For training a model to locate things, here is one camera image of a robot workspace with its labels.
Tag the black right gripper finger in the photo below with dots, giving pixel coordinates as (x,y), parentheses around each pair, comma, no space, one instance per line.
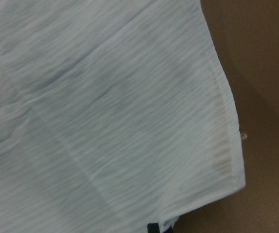
(153,228)

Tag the light blue button shirt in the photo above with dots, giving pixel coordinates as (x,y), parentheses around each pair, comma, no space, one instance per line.
(115,115)

